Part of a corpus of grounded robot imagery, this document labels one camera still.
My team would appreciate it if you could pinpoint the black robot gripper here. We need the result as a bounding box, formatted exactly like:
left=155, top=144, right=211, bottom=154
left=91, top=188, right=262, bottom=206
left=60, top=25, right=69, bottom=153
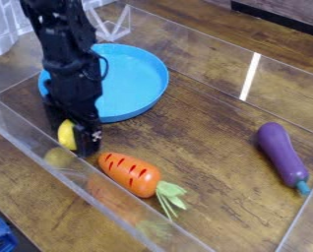
left=44, top=56, right=103, bottom=158

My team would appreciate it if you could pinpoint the yellow toy lemon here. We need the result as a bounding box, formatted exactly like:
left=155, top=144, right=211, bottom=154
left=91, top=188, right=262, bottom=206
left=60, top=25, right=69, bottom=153
left=57, top=119, right=76, bottom=151

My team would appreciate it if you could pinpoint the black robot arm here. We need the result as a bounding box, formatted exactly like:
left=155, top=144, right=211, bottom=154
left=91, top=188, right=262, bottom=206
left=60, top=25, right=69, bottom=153
left=20, top=0, right=104, bottom=158

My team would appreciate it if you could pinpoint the round blue tray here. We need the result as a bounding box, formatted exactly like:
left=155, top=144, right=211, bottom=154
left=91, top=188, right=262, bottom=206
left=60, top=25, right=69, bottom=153
left=38, top=43, right=168, bottom=123

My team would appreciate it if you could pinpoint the orange toy carrot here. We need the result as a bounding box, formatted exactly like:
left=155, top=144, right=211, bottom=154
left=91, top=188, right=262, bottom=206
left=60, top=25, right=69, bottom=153
left=97, top=152, right=187, bottom=219

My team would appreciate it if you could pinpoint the white curtain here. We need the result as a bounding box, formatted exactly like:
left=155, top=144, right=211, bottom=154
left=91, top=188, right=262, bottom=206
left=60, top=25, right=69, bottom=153
left=0, top=0, right=105, bottom=60

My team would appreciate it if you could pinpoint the blue box corner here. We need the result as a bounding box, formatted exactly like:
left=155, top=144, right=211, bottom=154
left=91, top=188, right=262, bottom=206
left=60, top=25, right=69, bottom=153
left=0, top=218, right=17, bottom=252

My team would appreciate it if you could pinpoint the purple toy eggplant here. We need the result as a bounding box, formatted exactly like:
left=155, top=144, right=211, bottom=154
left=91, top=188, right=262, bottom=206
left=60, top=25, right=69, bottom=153
left=256, top=122, right=310, bottom=195

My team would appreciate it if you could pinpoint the black baseboard strip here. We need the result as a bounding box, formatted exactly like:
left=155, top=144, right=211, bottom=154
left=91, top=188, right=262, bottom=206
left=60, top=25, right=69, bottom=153
left=230, top=0, right=313, bottom=35

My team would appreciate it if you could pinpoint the clear acrylic enclosure wall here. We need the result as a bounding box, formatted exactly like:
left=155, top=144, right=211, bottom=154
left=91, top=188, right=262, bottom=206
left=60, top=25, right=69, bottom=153
left=0, top=2, right=313, bottom=252

